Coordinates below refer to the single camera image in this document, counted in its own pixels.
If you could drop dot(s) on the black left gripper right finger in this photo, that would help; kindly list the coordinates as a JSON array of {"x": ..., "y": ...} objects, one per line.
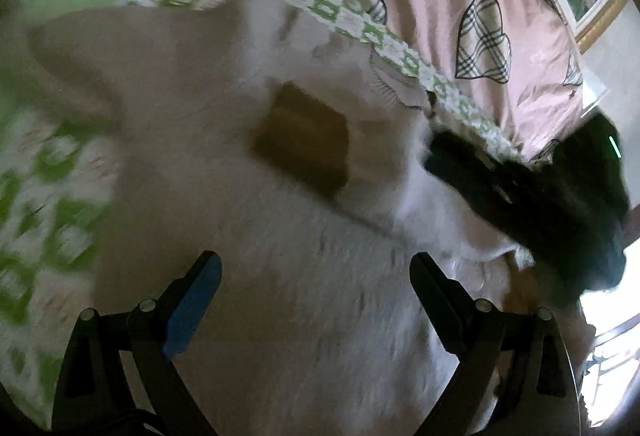
[{"x": 538, "y": 396}]

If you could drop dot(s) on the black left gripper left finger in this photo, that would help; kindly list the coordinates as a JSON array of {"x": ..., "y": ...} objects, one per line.
[{"x": 118, "y": 375}]

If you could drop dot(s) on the beige fleece garment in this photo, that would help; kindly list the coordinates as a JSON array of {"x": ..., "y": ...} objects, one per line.
[{"x": 296, "y": 154}]

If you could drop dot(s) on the green checkered quilt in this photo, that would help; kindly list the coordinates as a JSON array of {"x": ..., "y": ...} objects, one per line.
[{"x": 58, "y": 186}]

